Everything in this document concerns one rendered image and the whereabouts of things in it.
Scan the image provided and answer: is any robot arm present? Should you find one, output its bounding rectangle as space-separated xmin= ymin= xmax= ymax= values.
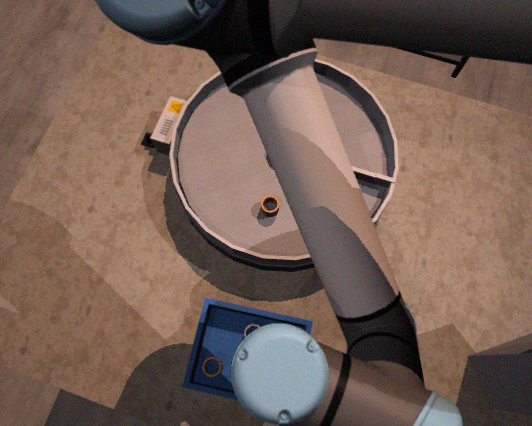
xmin=95 ymin=0 xmax=532 ymax=426

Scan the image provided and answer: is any blue crate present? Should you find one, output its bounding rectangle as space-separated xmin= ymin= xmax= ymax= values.
xmin=182 ymin=298 xmax=313 ymax=400

